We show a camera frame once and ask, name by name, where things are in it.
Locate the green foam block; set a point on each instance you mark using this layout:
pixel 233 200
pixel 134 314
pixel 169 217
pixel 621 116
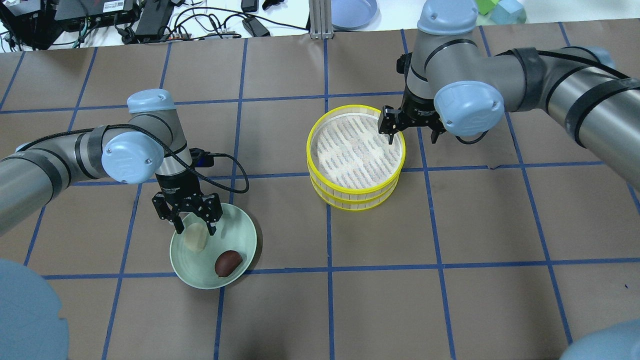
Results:
pixel 484 7

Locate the yellow steamer layer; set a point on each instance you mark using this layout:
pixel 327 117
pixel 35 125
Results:
pixel 341 110
pixel 351 201

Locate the brown bun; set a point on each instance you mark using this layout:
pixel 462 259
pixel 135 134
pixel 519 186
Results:
pixel 227 262

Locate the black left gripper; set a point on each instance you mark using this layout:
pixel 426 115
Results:
pixel 177 185

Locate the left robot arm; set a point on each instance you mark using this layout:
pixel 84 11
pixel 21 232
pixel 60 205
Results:
pixel 151 145

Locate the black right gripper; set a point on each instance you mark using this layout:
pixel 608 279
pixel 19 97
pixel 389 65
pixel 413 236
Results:
pixel 419 110

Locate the blue foam block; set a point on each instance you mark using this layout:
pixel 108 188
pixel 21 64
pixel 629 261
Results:
pixel 508 12

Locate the white steamer cloth liner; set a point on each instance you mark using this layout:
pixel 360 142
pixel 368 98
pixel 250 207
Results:
pixel 347 150

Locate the yellow top steamer layer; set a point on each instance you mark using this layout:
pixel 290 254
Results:
pixel 341 110

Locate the black electronics box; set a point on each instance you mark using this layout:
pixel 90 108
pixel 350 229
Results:
pixel 73 11

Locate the white bun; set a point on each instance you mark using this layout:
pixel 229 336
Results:
pixel 195 237

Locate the blue plate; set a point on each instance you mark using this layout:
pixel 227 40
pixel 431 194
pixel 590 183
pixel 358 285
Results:
pixel 350 15

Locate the yellow bottom steamer layer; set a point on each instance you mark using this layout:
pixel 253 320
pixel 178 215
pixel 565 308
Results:
pixel 351 201

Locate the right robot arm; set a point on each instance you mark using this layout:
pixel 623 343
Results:
pixel 450 87

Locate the light green plate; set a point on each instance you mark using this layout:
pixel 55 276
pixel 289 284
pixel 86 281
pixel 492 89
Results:
pixel 235 230

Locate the black power adapter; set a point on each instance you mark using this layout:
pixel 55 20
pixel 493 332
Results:
pixel 255 28

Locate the aluminium frame post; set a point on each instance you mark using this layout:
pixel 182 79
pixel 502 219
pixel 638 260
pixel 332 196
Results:
pixel 320 15

